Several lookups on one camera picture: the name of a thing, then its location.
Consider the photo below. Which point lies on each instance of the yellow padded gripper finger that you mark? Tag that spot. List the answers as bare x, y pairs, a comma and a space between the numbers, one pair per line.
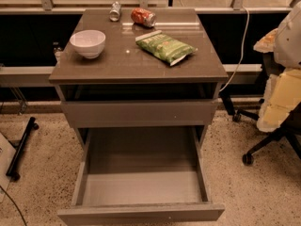
266, 43
281, 96

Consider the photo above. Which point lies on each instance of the green jalapeno chip bag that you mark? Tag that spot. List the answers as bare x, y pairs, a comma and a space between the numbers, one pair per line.
164, 47

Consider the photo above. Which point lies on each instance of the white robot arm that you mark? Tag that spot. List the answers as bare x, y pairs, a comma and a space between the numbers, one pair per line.
287, 47

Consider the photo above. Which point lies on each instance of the closed top drawer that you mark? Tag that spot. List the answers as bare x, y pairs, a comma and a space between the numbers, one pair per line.
139, 113

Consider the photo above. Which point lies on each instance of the grey drawer cabinet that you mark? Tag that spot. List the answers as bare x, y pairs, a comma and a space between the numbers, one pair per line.
124, 72

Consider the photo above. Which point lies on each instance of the open middle drawer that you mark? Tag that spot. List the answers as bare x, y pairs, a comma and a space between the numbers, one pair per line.
141, 175

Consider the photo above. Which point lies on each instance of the black office chair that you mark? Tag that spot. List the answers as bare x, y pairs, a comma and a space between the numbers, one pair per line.
290, 128

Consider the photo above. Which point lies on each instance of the orange soda can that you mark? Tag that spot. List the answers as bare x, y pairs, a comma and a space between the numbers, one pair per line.
143, 17

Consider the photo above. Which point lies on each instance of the silver soda can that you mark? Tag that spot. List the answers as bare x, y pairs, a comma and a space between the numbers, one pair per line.
115, 12

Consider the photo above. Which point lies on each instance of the white ceramic bowl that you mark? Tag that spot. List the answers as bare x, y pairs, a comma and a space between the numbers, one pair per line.
88, 43

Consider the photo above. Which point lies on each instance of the black floor stand bar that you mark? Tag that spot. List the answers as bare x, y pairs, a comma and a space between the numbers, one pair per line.
12, 168

